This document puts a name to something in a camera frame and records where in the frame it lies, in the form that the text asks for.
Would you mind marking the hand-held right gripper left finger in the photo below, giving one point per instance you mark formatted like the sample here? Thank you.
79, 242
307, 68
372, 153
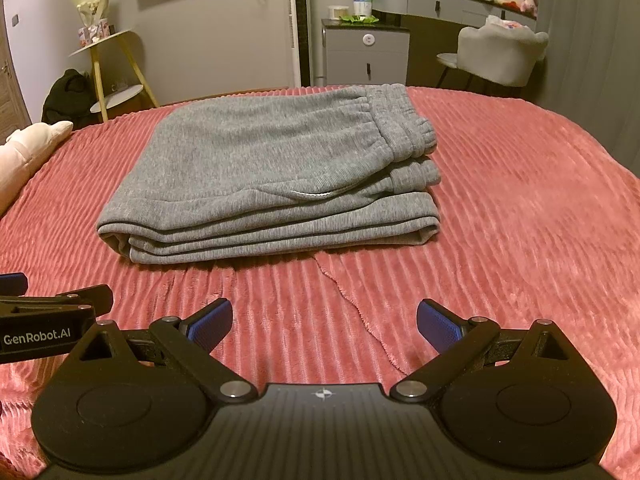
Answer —
212, 322

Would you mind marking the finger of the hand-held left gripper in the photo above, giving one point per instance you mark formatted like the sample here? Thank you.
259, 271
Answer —
12, 283
90, 296

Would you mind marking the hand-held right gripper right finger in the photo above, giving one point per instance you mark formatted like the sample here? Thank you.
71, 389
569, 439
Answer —
440, 325

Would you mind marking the grey pants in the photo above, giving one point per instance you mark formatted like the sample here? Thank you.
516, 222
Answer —
250, 160

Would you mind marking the beige plush pillow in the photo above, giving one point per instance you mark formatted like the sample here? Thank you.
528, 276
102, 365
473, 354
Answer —
22, 155

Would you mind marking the pink ribbed blanket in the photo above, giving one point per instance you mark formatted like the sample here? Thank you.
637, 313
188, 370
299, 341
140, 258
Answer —
500, 210

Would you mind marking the wooden door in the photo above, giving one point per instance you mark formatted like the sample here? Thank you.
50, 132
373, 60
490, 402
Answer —
10, 90

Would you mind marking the black backpack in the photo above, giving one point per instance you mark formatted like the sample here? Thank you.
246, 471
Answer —
67, 97

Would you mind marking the yellow-legged side table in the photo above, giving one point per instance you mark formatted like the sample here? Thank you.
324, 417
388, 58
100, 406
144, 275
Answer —
120, 95

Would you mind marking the grey upholstered chair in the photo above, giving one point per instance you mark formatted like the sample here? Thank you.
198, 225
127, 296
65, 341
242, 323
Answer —
500, 55

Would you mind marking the grey bedside cabinet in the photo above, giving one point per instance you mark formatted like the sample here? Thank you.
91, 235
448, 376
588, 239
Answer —
365, 52

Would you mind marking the wrapped flower bouquet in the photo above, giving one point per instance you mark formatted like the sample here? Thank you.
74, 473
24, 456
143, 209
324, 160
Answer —
92, 10

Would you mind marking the patterned white cloth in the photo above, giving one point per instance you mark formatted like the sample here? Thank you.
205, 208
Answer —
507, 23

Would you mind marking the green leafy item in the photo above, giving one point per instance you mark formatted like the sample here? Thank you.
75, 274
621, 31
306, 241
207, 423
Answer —
357, 20

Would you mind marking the grey vanity desk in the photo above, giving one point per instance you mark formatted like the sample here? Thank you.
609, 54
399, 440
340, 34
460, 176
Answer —
440, 7

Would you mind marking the grey curtain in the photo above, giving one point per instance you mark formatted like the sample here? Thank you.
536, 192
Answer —
590, 35

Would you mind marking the small white jar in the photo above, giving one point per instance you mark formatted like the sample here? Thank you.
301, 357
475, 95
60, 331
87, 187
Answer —
338, 12

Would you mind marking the white and blue canister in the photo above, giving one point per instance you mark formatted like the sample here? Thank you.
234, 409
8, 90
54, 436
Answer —
363, 1

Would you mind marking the wall switch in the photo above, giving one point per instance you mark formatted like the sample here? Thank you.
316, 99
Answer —
15, 19

